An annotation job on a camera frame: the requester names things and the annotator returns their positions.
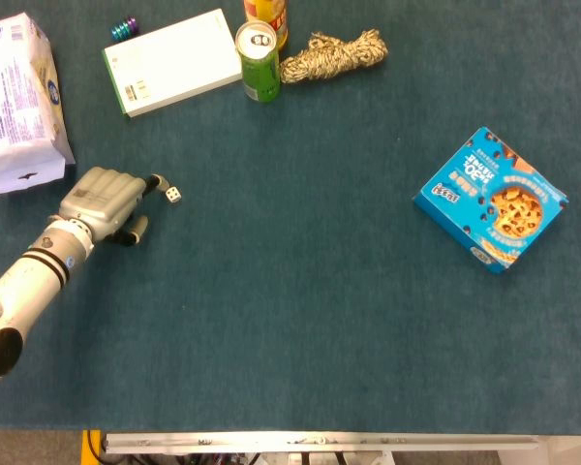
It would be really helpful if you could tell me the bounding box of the beige braided rope bundle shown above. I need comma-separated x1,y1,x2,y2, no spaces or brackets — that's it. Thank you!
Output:
279,28,389,84

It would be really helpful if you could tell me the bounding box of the white flat box green edge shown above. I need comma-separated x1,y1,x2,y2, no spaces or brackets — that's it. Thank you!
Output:
102,8,244,119

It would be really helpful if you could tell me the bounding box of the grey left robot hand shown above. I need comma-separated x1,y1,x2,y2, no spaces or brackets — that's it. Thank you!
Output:
57,166,171,246

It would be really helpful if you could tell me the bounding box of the white plastic tissue pack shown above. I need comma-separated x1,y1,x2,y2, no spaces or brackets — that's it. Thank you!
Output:
0,12,76,198

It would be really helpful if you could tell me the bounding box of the yellow red snack canister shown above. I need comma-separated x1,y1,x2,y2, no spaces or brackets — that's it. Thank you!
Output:
243,0,290,52

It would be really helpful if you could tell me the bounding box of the blue cookie box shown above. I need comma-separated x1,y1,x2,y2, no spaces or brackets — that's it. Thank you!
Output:
413,126,570,275

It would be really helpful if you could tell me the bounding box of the metallic teal purple spring toy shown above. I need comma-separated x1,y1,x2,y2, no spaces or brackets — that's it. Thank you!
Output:
109,16,141,39

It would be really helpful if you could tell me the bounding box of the aluminium frame rail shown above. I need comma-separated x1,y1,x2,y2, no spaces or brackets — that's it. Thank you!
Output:
101,432,539,455

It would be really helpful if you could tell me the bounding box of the dark green felt table mat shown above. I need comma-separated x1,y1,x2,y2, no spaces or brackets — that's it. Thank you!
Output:
0,0,581,436

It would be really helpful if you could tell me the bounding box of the green drink can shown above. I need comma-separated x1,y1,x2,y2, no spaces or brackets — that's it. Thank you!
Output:
234,20,282,104

